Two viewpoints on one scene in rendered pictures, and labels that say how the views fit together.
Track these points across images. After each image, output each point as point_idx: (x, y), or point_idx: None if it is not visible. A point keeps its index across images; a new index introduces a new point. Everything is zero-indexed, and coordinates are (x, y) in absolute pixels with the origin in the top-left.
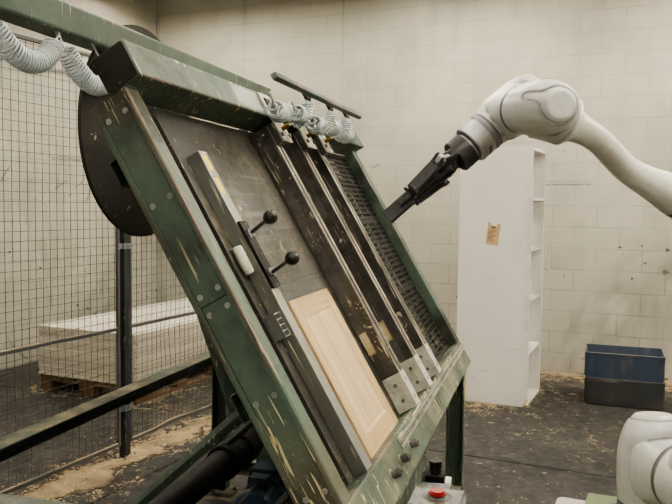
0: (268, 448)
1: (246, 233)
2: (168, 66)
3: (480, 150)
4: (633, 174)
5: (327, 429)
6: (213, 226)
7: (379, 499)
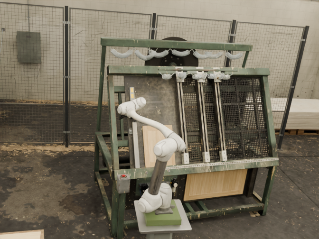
0: (111, 153)
1: None
2: (124, 68)
3: None
4: (155, 127)
5: (133, 156)
6: None
7: (132, 174)
